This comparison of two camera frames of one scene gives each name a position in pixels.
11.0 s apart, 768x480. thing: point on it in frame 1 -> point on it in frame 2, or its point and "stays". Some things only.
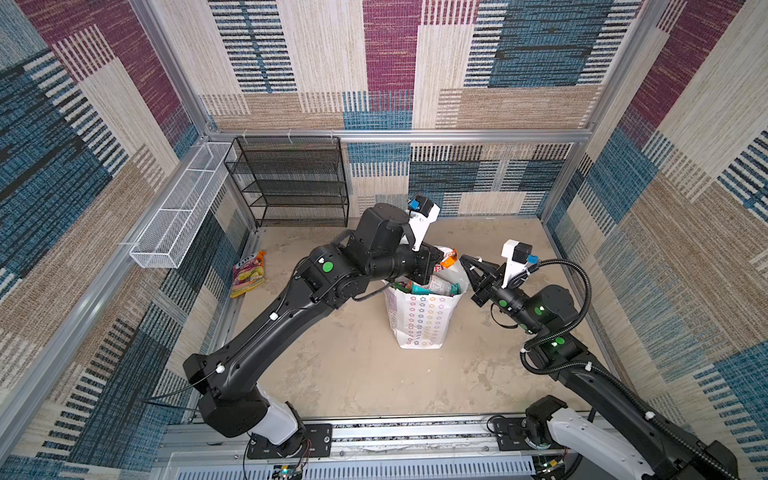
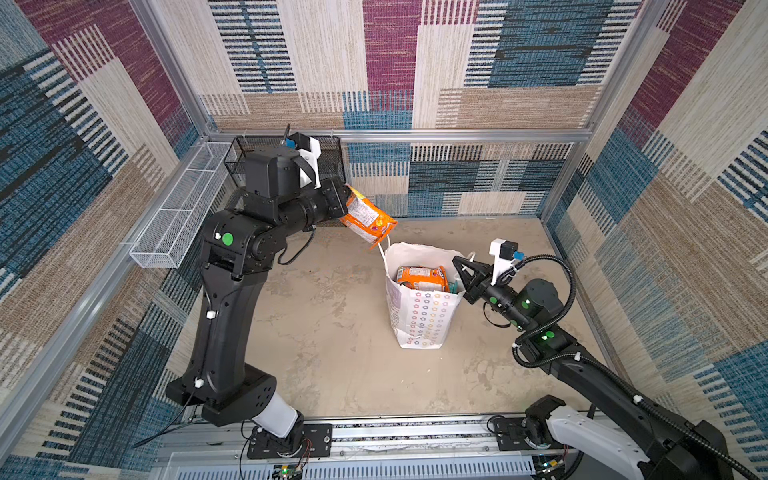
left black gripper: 425,259 -> 336,205
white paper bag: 421,321 stays
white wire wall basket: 165,243 stays
